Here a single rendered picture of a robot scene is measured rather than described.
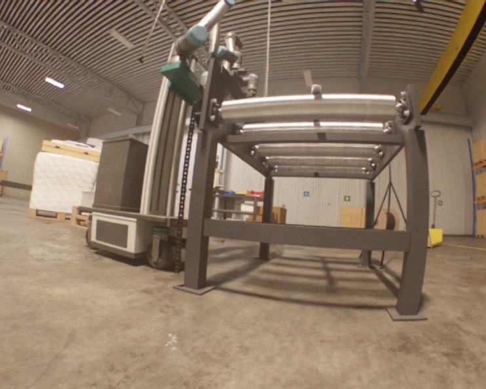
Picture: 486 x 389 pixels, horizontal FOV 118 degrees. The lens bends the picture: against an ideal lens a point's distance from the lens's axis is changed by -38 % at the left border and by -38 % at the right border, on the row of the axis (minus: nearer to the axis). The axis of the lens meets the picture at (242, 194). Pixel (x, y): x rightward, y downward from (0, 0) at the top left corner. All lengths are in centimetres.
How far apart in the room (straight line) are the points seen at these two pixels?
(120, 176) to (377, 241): 154
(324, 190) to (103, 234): 1078
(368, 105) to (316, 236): 57
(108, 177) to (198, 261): 101
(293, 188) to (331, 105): 1087
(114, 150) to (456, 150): 1400
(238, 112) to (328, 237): 67
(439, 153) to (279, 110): 1273
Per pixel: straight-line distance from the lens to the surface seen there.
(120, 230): 154
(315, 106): 102
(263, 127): 135
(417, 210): 97
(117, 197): 170
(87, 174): 435
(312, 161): 186
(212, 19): 194
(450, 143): 1410
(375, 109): 104
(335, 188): 1168
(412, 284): 100
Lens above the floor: 35
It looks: 6 degrees up
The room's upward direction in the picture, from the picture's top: 5 degrees clockwise
